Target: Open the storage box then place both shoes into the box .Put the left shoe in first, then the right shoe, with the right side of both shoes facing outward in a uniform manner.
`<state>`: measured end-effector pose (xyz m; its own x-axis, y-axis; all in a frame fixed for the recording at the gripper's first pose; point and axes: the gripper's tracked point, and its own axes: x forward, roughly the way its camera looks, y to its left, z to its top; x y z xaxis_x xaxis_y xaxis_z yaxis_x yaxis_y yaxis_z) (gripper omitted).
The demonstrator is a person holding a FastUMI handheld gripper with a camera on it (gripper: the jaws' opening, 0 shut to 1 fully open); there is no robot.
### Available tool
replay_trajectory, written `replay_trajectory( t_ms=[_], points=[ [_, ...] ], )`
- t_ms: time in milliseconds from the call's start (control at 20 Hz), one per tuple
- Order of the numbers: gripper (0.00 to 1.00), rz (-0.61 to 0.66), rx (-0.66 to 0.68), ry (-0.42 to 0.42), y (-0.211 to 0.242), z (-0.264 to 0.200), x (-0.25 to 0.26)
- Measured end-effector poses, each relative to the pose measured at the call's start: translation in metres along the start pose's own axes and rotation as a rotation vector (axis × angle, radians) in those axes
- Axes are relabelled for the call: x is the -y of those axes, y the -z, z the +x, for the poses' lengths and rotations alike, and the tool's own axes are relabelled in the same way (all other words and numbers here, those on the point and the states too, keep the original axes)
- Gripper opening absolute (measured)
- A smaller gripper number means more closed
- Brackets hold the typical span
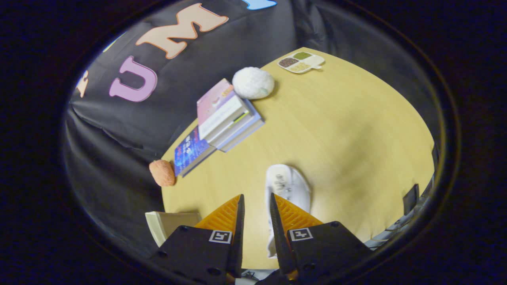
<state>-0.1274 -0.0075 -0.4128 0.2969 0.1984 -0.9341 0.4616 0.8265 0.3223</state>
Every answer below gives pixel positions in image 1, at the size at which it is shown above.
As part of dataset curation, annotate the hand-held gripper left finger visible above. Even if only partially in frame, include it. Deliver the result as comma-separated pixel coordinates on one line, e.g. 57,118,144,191
147,194,246,285

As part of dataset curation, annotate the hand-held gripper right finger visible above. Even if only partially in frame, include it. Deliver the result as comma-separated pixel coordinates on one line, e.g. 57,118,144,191
269,192,373,283

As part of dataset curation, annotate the white canvas shoe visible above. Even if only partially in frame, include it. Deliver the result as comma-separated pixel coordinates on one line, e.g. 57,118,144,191
265,164,312,258

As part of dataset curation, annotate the beige fabric storage box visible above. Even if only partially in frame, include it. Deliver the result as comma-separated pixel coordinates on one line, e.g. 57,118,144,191
145,211,202,248

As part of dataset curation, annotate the orange fluffy ball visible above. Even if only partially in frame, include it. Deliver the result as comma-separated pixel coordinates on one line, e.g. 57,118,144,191
149,159,176,187

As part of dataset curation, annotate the pale blue cover book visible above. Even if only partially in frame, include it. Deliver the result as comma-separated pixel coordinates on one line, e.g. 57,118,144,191
216,111,265,153

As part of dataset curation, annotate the grey book with green tab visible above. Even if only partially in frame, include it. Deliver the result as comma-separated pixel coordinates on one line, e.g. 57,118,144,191
206,105,258,146

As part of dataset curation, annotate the dark chair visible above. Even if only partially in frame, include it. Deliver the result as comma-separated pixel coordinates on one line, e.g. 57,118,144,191
402,183,420,216

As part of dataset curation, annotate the pink cover book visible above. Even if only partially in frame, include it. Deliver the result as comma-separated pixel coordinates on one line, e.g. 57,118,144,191
196,78,245,141

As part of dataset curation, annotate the white fluffy ball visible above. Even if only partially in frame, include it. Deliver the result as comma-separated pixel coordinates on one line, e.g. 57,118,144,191
232,66,275,100

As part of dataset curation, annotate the white divided grain plate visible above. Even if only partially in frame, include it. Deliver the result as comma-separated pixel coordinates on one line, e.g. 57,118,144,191
277,51,325,74

